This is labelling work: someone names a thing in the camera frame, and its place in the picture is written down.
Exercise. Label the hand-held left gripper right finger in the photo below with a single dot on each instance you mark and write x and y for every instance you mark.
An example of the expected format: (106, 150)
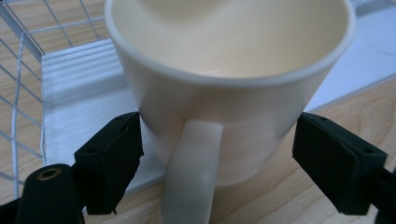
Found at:
(339, 165)

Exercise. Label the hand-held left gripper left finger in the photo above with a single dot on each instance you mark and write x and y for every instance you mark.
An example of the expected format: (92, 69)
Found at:
(106, 161)

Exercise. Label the white cup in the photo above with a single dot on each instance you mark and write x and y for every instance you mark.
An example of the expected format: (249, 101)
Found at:
(224, 118)

